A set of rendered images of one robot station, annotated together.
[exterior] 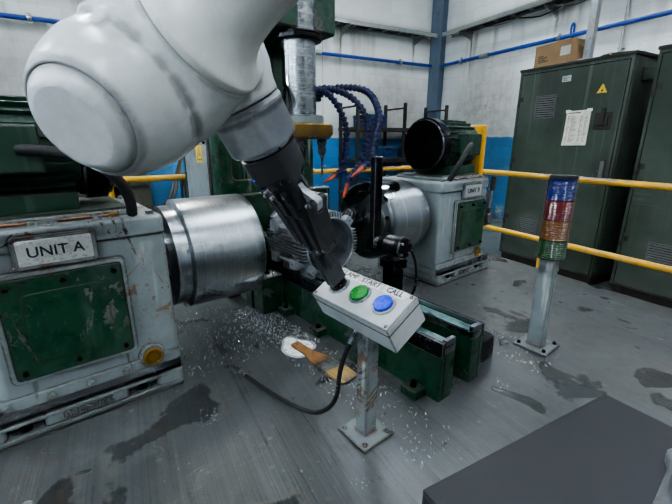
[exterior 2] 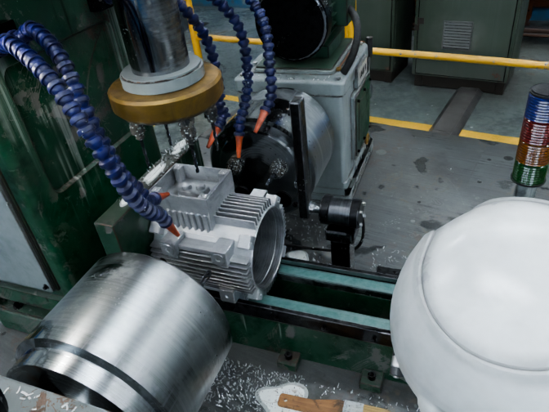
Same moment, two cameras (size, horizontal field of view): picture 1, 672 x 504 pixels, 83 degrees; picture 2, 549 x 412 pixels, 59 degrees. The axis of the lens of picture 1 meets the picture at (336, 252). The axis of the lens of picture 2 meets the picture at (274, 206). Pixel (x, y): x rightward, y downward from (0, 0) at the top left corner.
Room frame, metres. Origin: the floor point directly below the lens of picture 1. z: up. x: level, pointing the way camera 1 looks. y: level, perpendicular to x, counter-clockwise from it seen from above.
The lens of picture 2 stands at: (0.37, 0.30, 1.60)
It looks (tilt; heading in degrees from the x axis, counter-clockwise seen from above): 35 degrees down; 334
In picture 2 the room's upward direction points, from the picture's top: 7 degrees counter-clockwise
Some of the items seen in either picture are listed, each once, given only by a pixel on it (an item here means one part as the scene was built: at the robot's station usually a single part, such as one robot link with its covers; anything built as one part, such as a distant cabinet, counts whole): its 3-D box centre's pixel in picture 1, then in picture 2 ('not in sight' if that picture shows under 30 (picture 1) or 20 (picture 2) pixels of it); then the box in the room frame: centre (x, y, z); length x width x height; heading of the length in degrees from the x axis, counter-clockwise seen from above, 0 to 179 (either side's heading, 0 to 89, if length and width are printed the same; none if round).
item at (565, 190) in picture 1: (561, 189); (545, 105); (0.85, -0.50, 1.19); 0.06 x 0.06 x 0.04
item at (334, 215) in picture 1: (310, 239); (221, 239); (1.07, 0.07, 1.02); 0.20 x 0.19 x 0.19; 38
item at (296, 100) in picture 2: (376, 203); (302, 161); (1.06, -0.11, 1.12); 0.04 x 0.03 x 0.26; 39
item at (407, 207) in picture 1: (389, 216); (278, 144); (1.28, -0.18, 1.04); 0.41 x 0.25 x 0.25; 129
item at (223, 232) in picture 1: (187, 252); (106, 387); (0.85, 0.35, 1.04); 0.37 x 0.25 x 0.25; 129
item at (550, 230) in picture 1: (555, 228); (534, 149); (0.85, -0.50, 1.10); 0.06 x 0.06 x 0.04
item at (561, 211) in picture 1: (558, 209); (539, 127); (0.85, -0.50, 1.14); 0.06 x 0.06 x 0.04
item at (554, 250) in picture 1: (552, 247); (529, 168); (0.85, -0.50, 1.05); 0.06 x 0.06 x 0.04
